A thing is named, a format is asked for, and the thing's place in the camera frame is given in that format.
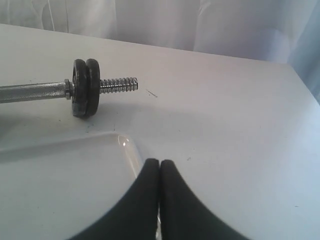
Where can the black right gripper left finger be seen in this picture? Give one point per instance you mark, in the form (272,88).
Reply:
(135,215)

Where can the chrome threaded dumbbell bar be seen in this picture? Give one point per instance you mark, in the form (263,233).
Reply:
(64,89)

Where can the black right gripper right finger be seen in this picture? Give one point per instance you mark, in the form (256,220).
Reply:
(183,216)

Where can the black weight plate far end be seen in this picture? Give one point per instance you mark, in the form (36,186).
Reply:
(80,84)

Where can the white plastic tray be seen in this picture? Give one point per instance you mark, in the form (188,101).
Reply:
(54,190)

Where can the black weight plate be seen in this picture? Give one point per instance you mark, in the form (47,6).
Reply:
(93,94)

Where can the white backdrop curtain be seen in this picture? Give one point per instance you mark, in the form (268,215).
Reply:
(282,31)

